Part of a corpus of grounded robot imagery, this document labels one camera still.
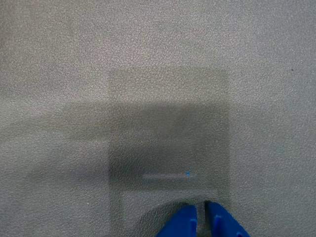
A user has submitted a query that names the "grey mat with NOWROBO print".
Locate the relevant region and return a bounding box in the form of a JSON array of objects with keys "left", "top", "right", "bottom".
[{"left": 0, "top": 0, "right": 316, "bottom": 237}]

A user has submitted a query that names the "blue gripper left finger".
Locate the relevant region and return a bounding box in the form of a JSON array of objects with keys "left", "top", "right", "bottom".
[{"left": 155, "top": 204, "right": 198, "bottom": 237}]

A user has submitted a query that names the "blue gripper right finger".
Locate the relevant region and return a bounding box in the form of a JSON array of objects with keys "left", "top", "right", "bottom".
[{"left": 206, "top": 201, "right": 251, "bottom": 237}]

